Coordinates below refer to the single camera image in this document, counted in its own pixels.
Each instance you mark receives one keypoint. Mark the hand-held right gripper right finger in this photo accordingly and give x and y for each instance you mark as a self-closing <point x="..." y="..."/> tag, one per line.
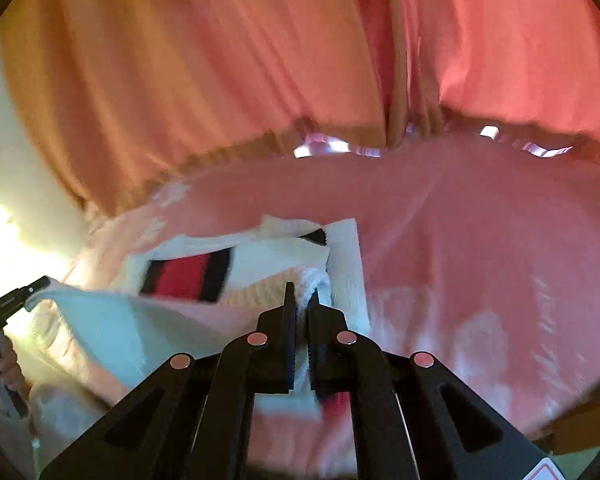
<point x="314" y="355"/>

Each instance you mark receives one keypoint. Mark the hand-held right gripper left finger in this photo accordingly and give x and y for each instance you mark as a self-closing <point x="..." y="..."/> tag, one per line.
<point x="289" y="345"/>

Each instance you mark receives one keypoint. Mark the orange curtain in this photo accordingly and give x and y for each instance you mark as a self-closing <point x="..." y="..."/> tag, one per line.
<point x="180" y="75"/>

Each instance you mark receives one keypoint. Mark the white towel with red stripe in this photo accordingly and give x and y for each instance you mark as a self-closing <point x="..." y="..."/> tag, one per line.
<point x="275" y="260"/>

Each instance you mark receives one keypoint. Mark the pink curtain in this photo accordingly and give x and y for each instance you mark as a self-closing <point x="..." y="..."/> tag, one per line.
<point x="505" y="40"/>

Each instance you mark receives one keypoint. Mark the person's left hand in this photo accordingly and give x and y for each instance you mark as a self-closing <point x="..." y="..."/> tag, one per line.
<point x="13" y="366"/>

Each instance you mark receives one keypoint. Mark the pink bed sheet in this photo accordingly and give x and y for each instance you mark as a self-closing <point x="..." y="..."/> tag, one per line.
<point x="480" y="240"/>

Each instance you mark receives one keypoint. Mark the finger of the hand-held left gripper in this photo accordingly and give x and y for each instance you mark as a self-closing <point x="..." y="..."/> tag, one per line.
<point x="24" y="292"/>

